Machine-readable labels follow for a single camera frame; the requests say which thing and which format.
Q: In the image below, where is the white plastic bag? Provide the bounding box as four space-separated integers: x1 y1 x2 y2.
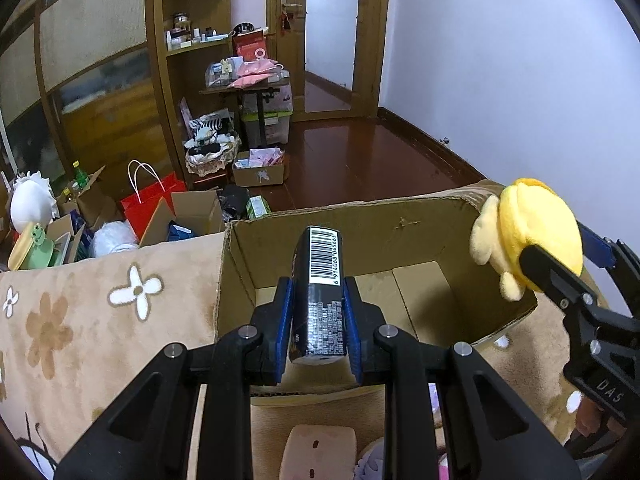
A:
89 220 140 260

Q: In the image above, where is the cardboard box with bottles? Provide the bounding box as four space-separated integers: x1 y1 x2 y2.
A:
54 165 123 228

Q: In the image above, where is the white spiky-haired plush toy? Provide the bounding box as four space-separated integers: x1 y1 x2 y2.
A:
9 170 57 235

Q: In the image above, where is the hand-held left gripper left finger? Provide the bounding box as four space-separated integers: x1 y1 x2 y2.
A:
54 276 293 480

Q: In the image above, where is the pile of striped socks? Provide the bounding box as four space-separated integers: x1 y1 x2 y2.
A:
186 112 241 153

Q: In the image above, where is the pale pink square cushion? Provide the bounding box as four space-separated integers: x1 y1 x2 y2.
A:
280 424 358 480

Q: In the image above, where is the black barcode packet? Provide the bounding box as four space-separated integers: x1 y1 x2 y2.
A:
287 226 348 366

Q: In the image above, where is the person's right hand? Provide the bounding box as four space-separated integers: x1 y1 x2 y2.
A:
575 392 608 438

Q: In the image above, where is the clear plastic storage bin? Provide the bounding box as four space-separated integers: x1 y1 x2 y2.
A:
240 82 293 146

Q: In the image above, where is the red gift box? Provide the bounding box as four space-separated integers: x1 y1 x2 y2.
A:
232 30 269 63

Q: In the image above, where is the small cardboard box of packets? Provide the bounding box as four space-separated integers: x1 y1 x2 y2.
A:
231 149 291 188

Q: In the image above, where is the yellow plush toy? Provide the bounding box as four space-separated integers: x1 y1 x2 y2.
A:
470 176 585 302

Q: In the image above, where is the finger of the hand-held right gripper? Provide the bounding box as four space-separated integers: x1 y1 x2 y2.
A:
517 242 640 357
577 217 640 320

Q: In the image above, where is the wooden wardrobe with panels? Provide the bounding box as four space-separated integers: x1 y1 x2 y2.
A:
0 0 173 211

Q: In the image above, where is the pile of pink packets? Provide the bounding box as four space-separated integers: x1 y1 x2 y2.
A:
234 59 282 88

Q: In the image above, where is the small wooden side table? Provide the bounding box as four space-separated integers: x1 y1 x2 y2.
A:
199 82 281 153

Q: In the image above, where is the wooden open shelf unit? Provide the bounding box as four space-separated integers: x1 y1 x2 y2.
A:
145 0 241 181

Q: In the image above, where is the green frog toy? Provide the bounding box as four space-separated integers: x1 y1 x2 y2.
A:
7 224 57 272

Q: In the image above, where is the red paper bag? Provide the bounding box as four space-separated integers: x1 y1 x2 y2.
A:
120 160 190 241

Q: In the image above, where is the small open cardboard box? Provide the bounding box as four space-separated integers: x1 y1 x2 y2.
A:
46 214 87 266

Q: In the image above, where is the green and white carton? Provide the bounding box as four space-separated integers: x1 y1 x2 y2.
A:
244 195 272 219

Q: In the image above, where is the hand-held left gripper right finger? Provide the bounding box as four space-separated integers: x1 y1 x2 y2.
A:
342 276 583 480

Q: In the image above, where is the black bag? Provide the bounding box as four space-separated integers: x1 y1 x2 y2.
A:
219 185 251 222

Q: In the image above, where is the large cardboard box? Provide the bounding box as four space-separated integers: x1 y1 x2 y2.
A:
212 179 611 407

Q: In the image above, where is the row of small cosmetic bottles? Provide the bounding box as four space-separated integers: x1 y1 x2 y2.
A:
165 12 233 52

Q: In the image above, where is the wicker basket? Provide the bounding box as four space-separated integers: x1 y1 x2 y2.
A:
185 141 242 178

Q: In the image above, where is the pile of small clear boxes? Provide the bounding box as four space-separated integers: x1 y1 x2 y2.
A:
204 59 242 89

